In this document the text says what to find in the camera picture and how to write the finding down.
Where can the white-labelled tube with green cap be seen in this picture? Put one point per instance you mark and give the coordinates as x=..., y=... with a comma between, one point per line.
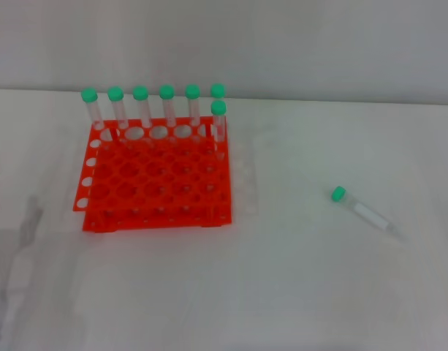
x=338, y=194

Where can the orange plastic test tube rack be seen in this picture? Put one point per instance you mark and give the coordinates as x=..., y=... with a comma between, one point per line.
x=161, y=183

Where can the clear tube with green cap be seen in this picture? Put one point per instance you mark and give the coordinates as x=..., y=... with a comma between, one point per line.
x=89, y=95
x=192, y=91
x=115, y=93
x=167, y=91
x=140, y=93
x=219, y=108
x=217, y=90

